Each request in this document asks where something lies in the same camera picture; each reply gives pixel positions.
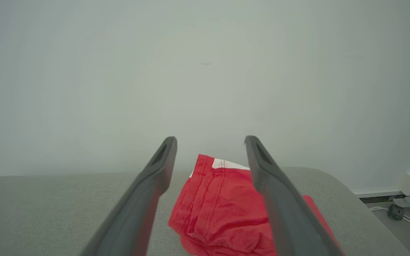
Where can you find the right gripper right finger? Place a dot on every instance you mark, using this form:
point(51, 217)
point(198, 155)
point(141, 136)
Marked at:
point(290, 220)

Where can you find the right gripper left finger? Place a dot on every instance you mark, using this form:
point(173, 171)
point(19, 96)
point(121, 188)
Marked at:
point(133, 213)

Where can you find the red shorts white stripe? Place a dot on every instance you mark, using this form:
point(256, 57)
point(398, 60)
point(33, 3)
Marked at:
point(219, 213)

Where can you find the small dark round object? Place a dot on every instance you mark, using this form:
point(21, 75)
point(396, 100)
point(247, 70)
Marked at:
point(395, 212)

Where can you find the white wall baseboard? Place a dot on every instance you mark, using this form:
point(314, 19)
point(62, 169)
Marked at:
point(376, 192)

